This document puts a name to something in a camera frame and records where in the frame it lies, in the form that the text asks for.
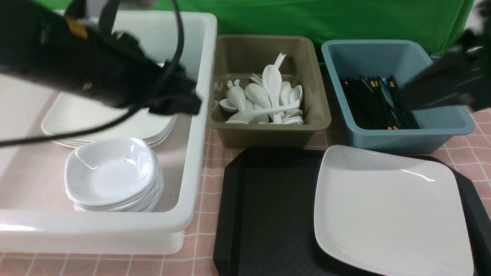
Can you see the blue plastic bin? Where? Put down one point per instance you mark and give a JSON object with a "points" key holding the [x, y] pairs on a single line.
{"points": [[401, 59]]}

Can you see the upright white spoon in bin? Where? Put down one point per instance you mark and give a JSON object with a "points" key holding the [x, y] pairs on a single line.
{"points": [[272, 82]]}

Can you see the white soup spoon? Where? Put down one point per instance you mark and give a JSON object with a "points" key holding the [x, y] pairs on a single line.
{"points": [[249, 115]]}

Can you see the large white plastic tub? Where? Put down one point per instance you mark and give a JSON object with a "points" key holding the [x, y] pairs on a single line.
{"points": [[36, 214]]}

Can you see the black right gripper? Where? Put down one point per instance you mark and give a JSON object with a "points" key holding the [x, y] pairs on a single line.
{"points": [[455, 79]]}

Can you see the large white square plate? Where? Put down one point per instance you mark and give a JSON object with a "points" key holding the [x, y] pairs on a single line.
{"points": [[391, 215]]}

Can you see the green backdrop cloth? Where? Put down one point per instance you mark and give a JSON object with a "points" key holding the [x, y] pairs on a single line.
{"points": [[433, 24]]}

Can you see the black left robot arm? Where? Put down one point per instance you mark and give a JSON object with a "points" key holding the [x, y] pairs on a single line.
{"points": [[68, 53]]}

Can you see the pink checkered tablecloth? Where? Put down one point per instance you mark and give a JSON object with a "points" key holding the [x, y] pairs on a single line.
{"points": [[469, 155]]}

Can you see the stack of white bowls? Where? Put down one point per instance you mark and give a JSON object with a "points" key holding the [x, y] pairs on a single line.
{"points": [[117, 175]]}

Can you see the pile of black chopsticks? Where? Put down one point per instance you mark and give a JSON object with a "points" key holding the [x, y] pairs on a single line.
{"points": [[375, 103]]}

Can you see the pile of white spoons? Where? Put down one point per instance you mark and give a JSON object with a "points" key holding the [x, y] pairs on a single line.
{"points": [[254, 96]]}

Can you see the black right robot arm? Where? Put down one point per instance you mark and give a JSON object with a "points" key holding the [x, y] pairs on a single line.
{"points": [[472, 42]]}

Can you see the olive green plastic bin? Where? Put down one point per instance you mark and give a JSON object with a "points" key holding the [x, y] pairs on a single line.
{"points": [[237, 57]]}

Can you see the black serving tray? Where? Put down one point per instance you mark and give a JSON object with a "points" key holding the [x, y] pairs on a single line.
{"points": [[265, 224]]}

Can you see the stack of white square plates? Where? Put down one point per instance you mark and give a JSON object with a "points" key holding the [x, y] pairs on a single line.
{"points": [[71, 113]]}

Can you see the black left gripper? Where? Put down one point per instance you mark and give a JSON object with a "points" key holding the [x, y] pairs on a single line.
{"points": [[111, 68]]}

